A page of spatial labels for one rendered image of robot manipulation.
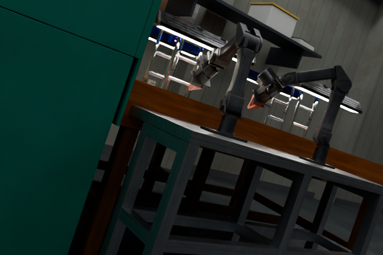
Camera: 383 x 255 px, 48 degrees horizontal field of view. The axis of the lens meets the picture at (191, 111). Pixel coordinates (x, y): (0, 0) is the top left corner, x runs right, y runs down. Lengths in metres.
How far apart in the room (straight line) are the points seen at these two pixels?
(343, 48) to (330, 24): 0.48
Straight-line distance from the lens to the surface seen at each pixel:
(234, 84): 1.65
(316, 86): 2.67
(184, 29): 2.06
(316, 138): 2.05
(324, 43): 6.22
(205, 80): 2.00
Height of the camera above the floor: 0.74
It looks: 1 degrees down
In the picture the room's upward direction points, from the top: 19 degrees clockwise
